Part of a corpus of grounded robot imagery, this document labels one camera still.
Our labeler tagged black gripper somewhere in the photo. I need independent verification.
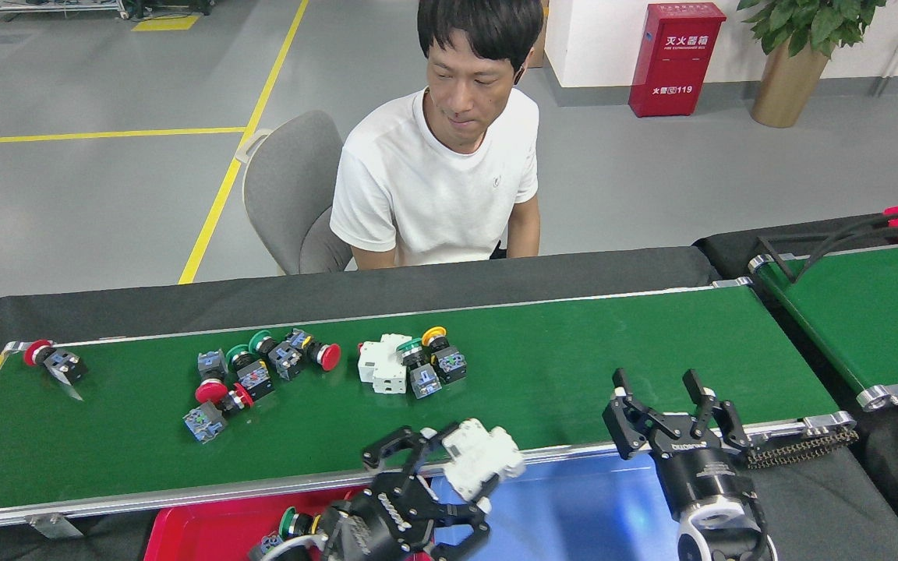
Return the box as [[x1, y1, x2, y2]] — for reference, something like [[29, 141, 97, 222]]
[[602, 368, 758, 519], [316, 425, 497, 561]]

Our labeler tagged white circuit breaker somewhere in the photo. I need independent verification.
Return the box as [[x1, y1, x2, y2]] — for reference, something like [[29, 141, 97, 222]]
[[356, 333, 413, 396], [440, 418, 527, 504]]

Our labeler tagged green push button switch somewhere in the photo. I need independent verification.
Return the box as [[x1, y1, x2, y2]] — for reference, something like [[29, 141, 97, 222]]
[[224, 343, 276, 404], [277, 505, 321, 544], [395, 337, 444, 400], [247, 329, 304, 382]]

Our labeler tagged yellow push button switch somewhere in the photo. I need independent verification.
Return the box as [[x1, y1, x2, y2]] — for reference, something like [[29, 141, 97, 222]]
[[420, 325, 468, 386]]

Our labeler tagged blue plastic tray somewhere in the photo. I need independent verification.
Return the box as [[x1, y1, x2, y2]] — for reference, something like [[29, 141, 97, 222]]
[[430, 448, 691, 561]]

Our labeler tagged long green conveyor belt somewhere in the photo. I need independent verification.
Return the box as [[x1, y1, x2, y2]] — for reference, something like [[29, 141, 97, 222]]
[[0, 279, 859, 538]]

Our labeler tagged green feeder conveyor belt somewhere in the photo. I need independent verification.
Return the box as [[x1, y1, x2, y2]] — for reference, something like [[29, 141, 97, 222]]
[[747, 238, 898, 412]]

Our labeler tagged red plastic tray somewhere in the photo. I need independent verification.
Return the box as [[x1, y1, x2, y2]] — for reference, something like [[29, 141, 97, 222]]
[[143, 487, 434, 561]]

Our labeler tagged person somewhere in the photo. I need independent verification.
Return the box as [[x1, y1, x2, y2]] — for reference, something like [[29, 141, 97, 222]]
[[330, 0, 545, 271]]

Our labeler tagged grey office chair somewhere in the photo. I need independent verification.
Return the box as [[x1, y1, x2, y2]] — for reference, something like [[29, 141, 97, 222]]
[[235, 110, 356, 276]]

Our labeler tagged potted plant in gold pot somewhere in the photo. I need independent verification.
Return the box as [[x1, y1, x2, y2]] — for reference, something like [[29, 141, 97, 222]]
[[736, 0, 886, 129]]

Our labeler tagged red fire extinguisher box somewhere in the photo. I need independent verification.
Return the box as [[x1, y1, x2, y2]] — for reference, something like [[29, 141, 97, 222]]
[[628, 2, 727, 118]]

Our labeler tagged metal trolley cart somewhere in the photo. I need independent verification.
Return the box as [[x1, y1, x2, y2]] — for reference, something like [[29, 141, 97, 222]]
[[0, 0, 130, 23]]

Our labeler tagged conveyor drive chain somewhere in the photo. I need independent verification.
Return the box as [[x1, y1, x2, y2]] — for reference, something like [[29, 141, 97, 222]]
[[745, 427, 861, 470]]

